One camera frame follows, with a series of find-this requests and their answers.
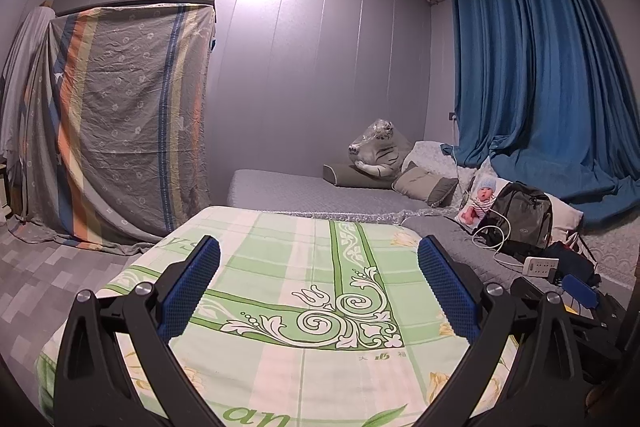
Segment white power strip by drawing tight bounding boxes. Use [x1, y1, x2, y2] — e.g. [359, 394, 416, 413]
[522, 257, 560, 279]

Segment grey pillow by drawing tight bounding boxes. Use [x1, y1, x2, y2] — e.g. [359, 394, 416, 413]
[322, 163, 396, 190]

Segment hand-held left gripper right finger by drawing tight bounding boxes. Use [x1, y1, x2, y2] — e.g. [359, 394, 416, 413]
[415, 234, 588, 427]

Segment white cabinet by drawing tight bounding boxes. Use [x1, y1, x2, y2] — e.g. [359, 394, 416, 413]
[0, 162, 11, 228]

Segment dark green backpack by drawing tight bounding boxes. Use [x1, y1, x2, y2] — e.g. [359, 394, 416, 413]
[479, 181, 553, 253]

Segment striped grey bed sheet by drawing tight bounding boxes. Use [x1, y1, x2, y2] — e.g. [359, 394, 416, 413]
[10, 0, 218, 255]

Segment blue curtain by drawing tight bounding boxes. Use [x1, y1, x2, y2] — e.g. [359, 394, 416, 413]
[440, 0, 640, 230]

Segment green floral tablecloth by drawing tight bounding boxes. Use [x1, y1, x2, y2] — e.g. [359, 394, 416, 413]
[37, 205, 521, 427]

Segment baby print pillow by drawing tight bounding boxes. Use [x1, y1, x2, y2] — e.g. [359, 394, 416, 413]
[457, 170, 511, 228]

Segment white pillow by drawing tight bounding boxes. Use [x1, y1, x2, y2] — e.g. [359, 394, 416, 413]
[545, 194, 585, 248]

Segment plain grey hanging cloth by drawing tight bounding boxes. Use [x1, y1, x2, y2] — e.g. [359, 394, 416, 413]
[0, 6, 57, 218]

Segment dark bag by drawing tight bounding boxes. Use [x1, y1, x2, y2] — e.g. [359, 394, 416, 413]
[542, 241, 603, 288]

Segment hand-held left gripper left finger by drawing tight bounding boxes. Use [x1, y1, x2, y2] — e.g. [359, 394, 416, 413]
[52, 234, 223, 427]

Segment grey and beige cushion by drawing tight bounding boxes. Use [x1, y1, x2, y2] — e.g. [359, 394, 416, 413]
[392, 162, 459, 208]

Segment white tiger plush toy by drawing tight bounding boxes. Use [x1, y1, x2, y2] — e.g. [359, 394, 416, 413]
[348, 119, 415, 180]

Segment light patterned quilt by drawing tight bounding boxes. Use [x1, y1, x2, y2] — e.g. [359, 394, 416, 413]
[402, 141, 481, 208]

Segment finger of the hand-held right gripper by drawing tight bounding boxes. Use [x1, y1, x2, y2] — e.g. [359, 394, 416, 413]
[510, 276, 566, 303]
[562, 274, 599, 309]

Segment grey mattress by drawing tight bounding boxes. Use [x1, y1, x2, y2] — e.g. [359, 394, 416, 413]
[226, 168, 426, 215]

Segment white cable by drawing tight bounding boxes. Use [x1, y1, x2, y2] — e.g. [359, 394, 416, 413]
[472, 207, 526, 268]

